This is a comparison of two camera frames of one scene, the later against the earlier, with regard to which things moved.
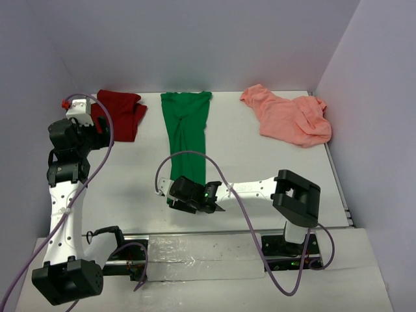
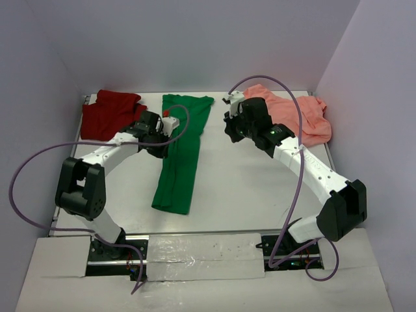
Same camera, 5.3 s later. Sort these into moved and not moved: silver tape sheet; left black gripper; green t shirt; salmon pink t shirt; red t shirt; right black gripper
Moved: left black gripper; green t shirt; right black gripper
Not moved: silver tape sheet; red t shirt; salmon pink t shirt
